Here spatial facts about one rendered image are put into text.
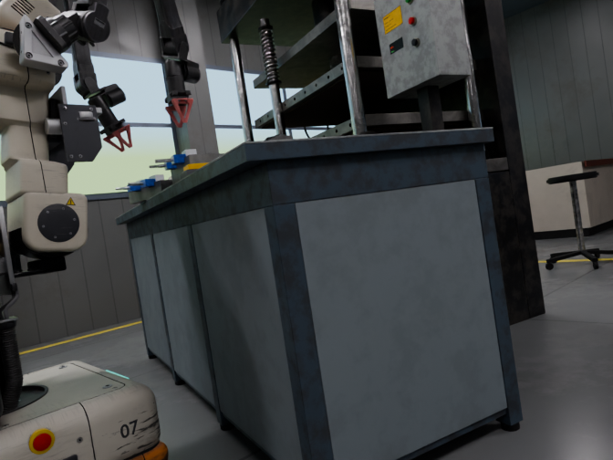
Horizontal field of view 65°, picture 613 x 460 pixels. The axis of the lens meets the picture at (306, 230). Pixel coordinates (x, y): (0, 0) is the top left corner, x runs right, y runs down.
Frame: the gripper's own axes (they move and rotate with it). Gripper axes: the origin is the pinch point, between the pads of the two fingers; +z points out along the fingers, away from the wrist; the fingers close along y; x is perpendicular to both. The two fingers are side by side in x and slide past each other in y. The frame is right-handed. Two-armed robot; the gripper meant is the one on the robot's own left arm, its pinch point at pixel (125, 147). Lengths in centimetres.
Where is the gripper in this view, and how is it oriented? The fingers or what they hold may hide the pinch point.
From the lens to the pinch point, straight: 192.5
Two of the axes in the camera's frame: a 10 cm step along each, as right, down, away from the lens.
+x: -5.8, 5.5, -6.0
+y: -6.8, 0.9, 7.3
